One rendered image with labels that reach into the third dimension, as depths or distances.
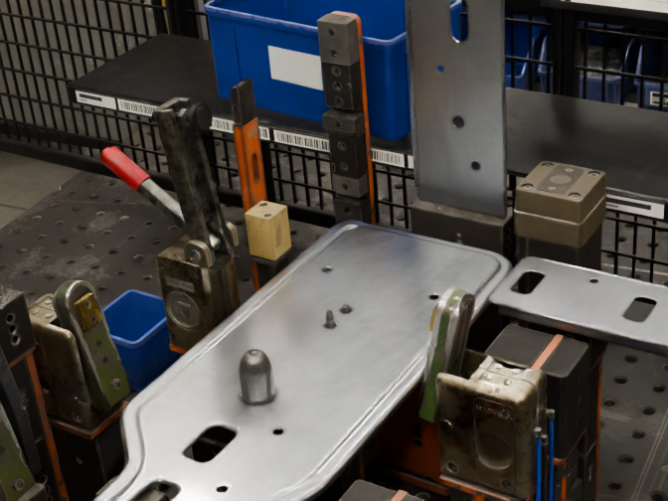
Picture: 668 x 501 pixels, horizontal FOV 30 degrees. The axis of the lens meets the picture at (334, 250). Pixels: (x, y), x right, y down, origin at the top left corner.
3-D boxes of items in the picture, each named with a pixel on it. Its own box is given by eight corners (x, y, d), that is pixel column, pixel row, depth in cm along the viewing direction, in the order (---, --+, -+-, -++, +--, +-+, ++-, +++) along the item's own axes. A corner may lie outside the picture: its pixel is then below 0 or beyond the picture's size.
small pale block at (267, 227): (302, 484, 150) (269, 220, 131) (278, 475, 151) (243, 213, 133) (318, 467, 152) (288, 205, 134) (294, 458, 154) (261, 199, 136)
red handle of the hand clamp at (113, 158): (208, 250, 126) (94, 152, 128) (201, 263, 128) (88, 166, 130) (232, 232, 129) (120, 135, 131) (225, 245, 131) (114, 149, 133)
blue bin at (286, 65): (396, 142, 153) (390, 43, 146) (213, 96, 170) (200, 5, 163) (468, 93, 164) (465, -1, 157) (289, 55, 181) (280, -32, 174)
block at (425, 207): (506, 436, 154) (502, 226, 139) (420, 411, 160) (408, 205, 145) (516, 422, 156) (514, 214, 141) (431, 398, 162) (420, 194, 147)
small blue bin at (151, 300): (145, 400, 167) (134, 345, 163) (90, 380, 172) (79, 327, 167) (195, 357, 175) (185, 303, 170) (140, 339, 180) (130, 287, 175)
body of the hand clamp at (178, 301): (243, 526, 144) (202, 267, 127) (196, 507, 148) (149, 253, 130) (271, 494, 149) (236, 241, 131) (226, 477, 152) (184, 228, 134)
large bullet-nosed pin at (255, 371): (264, 421, 115) (256, 364, 112) (238, 413, 116) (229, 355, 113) (284, 403, 117) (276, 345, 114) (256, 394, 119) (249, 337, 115)
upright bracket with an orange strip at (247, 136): (285, 462, 154) (237, 87, 128) (276, 459, 154) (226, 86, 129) (298, 448, 156) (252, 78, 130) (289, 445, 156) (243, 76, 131)
